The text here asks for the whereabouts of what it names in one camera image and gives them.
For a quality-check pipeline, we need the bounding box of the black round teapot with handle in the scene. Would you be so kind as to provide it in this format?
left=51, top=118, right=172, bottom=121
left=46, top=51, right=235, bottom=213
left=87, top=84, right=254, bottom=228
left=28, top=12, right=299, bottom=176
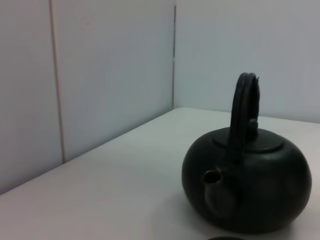
left=181, top=72, right=313, bottom=228

